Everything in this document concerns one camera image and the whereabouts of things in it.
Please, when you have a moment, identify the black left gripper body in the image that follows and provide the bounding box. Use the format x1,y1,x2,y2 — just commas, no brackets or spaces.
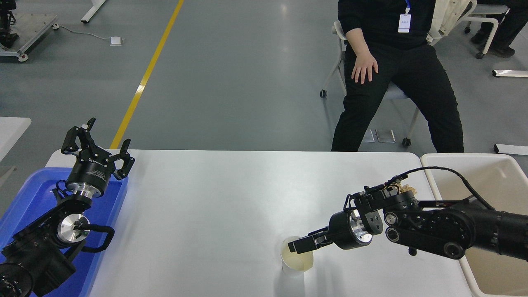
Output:
66,148,116,196

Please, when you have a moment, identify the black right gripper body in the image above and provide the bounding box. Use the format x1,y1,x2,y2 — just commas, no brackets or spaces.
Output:
329,210,363,250

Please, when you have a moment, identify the white paper cup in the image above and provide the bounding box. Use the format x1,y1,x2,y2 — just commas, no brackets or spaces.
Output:
280,236,314,273

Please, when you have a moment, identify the tan paper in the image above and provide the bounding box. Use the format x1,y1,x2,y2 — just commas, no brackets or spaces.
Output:
386,184,417,197

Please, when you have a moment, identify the person's right hand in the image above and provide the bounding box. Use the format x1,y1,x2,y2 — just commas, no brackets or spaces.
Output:
351,52,379,85

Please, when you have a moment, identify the blue plastic tray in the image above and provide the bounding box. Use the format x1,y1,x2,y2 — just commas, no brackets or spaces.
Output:
0,167,129,297

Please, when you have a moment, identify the white side table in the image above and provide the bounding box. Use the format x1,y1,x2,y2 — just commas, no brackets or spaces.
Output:
0,117,32,162

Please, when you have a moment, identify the grey wheeled platform cart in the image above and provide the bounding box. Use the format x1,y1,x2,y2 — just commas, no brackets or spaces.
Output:
0,0,59,63

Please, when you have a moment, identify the white desk leg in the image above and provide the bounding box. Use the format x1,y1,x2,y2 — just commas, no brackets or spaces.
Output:
80,0,107,24

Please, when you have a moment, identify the grey office chair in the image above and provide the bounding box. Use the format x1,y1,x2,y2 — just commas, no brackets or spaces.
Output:
320,21,422,148

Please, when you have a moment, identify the large pale bin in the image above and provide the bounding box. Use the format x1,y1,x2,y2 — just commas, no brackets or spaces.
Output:
420,153,528,297

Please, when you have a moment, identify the seated person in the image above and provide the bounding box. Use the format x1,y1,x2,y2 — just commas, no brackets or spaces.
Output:
331,0,464,153

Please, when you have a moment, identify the white floor bar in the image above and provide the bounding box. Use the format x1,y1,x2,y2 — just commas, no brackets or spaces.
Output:
492,69,528,78
494,144,528,156

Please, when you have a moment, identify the white chair with cream back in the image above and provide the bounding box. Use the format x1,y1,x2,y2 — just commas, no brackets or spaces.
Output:
427,0,509,59

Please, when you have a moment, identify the person in black trousers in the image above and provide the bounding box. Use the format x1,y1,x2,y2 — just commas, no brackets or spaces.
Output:
470,0,528,58

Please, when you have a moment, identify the white floor cable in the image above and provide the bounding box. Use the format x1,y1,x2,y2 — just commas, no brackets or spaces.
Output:
58,26,112,42

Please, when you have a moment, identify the blue lanyard id badge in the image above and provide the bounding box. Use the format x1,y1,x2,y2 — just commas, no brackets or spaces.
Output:
398,0,413,33

